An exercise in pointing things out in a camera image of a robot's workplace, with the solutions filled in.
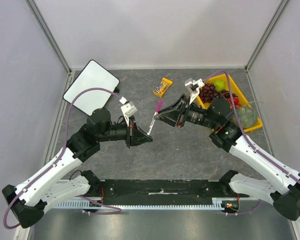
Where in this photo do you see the yellow candy packet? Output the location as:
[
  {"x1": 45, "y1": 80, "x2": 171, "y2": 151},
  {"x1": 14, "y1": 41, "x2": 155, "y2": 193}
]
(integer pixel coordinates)
[{"x1": 153, "y1": 77, "x2": 173, "y2": 98}]

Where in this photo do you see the pink whiteboard marker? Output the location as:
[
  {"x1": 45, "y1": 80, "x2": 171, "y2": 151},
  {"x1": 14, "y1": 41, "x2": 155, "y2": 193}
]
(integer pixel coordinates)
[{"x1": 147, "y1": 100, "x2": 163, "y2": 136}]

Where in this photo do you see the right aluminium frame post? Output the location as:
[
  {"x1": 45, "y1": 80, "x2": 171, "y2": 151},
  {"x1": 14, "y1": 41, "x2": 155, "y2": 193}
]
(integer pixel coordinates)
[{"x1": 244, "y1": 0, "x2": 290, "y2": 73}]

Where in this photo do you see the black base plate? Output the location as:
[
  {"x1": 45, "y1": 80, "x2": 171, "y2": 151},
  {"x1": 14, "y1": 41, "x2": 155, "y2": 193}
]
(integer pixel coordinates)
[{"x1": 86, "y1": 179, "x2": 237, "y2": 206}]

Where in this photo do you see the slotted cable duct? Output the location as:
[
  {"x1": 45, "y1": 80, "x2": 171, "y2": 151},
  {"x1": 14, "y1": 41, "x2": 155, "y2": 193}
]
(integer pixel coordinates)
[{"x1": 53, "y1": 198, "x2": 238, "y2": 211}]

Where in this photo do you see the purple grape bunch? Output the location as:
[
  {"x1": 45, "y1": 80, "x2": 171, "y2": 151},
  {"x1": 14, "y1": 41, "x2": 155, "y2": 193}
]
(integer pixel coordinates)
[{"x1": 199, "y1": 83, "x2": 221, "y2": 103}]

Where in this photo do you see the aluminium frame post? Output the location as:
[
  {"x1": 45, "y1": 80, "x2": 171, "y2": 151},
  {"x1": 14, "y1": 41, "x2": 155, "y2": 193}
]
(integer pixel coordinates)
[
  {"x1": 244, "y1": 0, "x2": 290, "y2": 73},
  {"x1": 25, "y1": 0, "x2": 72, "y2": 74}
]

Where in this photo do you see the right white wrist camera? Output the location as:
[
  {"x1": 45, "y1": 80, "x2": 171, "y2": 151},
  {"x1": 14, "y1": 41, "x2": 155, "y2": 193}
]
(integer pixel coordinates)
[{"x1": 184, "y1": 78, "x2": 205, "y2": 104}]

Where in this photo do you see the white whiteboard black frame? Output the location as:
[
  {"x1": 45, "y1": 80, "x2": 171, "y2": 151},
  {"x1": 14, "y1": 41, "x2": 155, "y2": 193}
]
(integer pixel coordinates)
[{"x1": 62, "y1": 59, "x2": 120, "y2": 116}]

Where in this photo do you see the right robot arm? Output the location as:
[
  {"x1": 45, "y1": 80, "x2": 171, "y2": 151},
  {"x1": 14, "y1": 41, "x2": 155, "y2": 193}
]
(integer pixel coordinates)
[{"x1": 154, "y1": 94, "x2": 300, "y2": 221}]

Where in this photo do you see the left aluminium frame post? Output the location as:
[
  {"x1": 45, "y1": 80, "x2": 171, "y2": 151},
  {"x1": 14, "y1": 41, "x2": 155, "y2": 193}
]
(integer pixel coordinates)
[{"x1": 25, "y1": 0, "x2": 72, "y2": 74}]

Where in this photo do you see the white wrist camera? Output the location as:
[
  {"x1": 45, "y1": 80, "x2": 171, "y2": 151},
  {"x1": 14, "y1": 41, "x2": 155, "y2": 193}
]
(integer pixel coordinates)
[
  {"x1": 119, "y1": 96, "x2": 138, "y2": 126},
  {"x1": 184, "y1": 78, "x2": 205, "y2": 104}
]

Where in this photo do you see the light green pear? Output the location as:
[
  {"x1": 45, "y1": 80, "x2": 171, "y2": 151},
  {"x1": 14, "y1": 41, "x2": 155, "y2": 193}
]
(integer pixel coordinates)
[{"x1": 213, "y1": 79, "x2": 226, "y2": 92}]

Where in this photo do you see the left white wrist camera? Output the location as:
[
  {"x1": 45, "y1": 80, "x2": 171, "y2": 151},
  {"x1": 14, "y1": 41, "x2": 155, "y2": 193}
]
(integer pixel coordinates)
[{"x1": 119, "y1": 96, "x2": 138, "y2": 126}]

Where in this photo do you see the green netted melon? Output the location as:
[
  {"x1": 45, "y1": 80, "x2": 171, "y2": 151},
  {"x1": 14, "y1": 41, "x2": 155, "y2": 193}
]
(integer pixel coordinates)
[{"x1": 235, "y1": 101, "x2": 261, "y2": 130}]

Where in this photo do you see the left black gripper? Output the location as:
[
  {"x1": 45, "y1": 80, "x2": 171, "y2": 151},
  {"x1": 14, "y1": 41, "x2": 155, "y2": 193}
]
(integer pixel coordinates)
[{"x1": 97, "y1": 114, "x2": 153, "y2": 148}]

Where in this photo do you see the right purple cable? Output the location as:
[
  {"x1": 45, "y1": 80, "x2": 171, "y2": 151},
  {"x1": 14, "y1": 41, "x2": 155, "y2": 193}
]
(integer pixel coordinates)
[{"x1": 203, "y1": 69, "x2": 300, "y2": 217}]

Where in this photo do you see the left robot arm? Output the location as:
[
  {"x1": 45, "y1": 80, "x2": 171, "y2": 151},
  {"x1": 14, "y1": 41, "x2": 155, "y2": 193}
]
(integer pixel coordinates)
[{"x1": 2, "y1": 108, "x2": 153, "y2": 229}]

